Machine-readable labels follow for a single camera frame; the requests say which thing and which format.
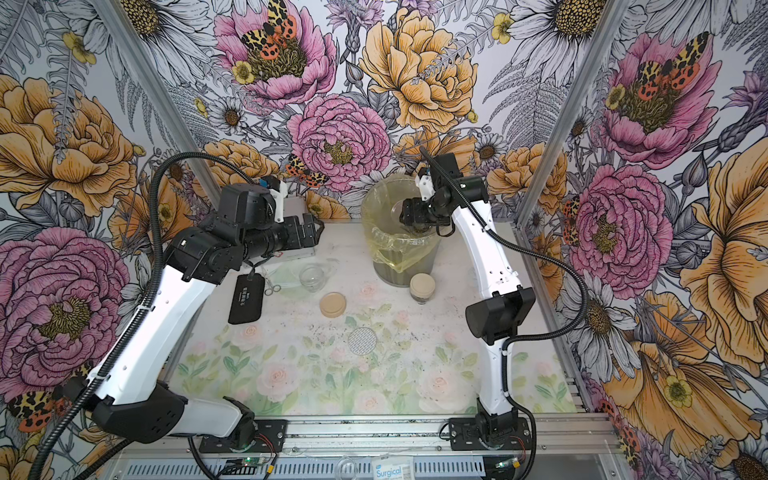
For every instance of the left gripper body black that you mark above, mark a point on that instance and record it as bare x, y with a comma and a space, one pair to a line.
291, 238

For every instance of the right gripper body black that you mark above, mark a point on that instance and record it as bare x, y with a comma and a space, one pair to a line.
420, 211

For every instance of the clear jar beige lid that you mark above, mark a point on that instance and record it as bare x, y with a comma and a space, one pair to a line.
313, 278

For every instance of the peeled foil seal disc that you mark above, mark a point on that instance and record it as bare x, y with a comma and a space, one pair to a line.
362, 341

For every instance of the foil tea jar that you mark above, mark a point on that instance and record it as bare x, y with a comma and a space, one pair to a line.
399, 210

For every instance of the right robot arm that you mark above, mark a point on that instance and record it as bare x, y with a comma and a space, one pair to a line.
447, 198

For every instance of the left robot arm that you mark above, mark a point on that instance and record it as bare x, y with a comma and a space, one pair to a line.
124, 395

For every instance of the mesh waste bin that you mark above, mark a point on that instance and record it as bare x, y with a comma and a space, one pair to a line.
402, 270

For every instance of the clear plastic bowl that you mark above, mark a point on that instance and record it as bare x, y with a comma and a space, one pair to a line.
298, 278

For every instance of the small metal scissors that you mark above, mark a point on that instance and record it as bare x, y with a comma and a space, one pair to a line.
270, 287

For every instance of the closed beige lid jar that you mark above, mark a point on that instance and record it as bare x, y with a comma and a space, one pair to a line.
422, 287

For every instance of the black rectangular case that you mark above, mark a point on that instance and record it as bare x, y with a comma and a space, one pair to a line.
247, 301

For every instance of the surgical label box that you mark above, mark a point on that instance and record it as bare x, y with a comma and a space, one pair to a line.
392, 468

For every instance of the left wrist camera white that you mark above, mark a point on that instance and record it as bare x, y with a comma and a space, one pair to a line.
286, 205

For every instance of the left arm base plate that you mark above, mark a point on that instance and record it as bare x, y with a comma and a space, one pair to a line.
265, 436

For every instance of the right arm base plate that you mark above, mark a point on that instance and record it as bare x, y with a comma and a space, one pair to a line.
481, 433

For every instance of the aluminium front rail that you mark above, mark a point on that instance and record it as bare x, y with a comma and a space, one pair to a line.
554, 434

